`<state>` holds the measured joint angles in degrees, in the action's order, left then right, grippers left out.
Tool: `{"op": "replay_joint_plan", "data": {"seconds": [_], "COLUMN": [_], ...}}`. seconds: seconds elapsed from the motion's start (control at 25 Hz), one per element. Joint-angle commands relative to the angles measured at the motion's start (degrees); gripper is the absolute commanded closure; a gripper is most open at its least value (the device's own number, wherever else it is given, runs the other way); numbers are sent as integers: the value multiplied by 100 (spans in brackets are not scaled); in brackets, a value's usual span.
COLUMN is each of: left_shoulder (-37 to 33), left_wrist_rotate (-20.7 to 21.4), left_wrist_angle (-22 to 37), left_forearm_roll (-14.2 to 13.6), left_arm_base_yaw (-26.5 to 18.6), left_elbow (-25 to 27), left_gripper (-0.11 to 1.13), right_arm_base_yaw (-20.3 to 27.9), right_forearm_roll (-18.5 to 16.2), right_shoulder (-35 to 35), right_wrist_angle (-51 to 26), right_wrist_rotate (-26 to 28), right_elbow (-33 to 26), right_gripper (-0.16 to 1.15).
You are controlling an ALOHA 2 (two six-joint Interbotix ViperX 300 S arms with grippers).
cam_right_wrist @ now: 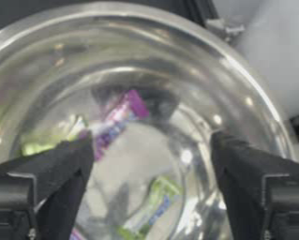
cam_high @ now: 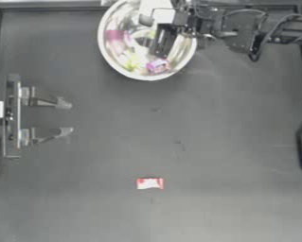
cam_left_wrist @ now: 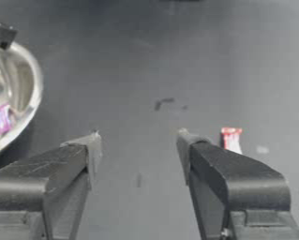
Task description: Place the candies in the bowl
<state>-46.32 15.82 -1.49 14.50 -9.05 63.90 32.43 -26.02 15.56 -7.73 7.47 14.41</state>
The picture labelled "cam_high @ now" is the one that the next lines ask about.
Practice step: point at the purple candy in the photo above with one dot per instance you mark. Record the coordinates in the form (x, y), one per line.
(158, 66)

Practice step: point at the black table frame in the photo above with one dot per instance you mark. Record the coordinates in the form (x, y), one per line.
(39, 5)

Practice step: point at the red candy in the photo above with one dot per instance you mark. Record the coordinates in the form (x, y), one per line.
(150, 183)

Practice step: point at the steel bowl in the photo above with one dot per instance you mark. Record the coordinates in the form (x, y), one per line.
(115, 60)

